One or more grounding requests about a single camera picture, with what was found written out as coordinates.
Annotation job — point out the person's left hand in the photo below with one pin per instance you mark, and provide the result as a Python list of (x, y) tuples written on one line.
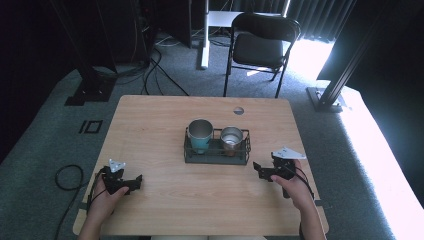
[(105, 203)]

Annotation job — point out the silver metal cup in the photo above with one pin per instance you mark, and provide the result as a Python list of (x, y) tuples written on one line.
[(231, 140)]

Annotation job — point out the black metal stand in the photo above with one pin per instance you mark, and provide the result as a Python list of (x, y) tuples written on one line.
[(91, 88), (328, 96)]

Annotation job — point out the dark curtain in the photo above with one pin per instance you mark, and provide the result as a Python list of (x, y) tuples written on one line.
[(316, 16)]

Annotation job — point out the teal metal cup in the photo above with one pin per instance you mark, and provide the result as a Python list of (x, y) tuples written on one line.
[(200, 136)]

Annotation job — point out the person's right hand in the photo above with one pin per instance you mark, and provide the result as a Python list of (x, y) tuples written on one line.
[(295, 190)]

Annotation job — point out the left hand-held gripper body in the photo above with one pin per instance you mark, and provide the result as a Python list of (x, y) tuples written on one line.
[(115, 181)]

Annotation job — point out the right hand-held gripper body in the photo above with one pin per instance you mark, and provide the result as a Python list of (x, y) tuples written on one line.
[(283, 165)]

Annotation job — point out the black folding chair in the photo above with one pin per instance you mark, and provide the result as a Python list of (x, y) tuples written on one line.
[(258, 50)]

